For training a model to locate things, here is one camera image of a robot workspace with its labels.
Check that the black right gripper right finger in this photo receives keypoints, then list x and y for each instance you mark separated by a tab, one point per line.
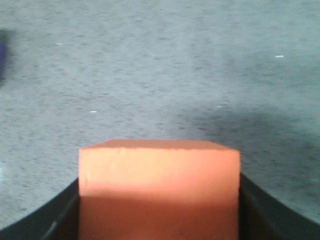
262	217

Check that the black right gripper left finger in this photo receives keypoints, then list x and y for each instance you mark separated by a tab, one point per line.
58	219

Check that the orange foam cube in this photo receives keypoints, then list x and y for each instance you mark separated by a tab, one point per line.
159	190

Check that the purple foam cube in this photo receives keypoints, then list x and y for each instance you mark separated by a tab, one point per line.
3	53

